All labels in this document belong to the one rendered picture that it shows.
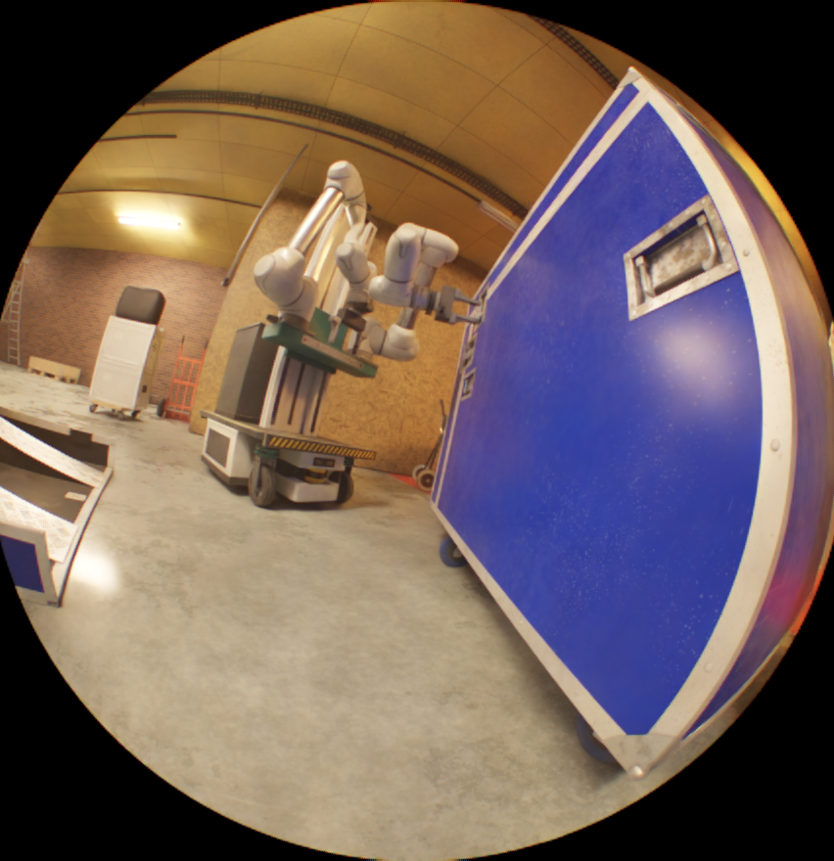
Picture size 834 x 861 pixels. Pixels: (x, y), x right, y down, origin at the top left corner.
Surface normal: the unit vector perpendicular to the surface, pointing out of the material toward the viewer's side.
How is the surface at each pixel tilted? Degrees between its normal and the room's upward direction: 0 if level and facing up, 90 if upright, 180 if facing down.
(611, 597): 90
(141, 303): 89
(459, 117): 180
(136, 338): 90
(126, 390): 90
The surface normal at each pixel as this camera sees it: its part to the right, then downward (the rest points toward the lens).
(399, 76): -0.21, 0.98
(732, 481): -0.97, -0.21
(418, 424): 0.45, 0.05
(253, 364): 0.83, 0.15
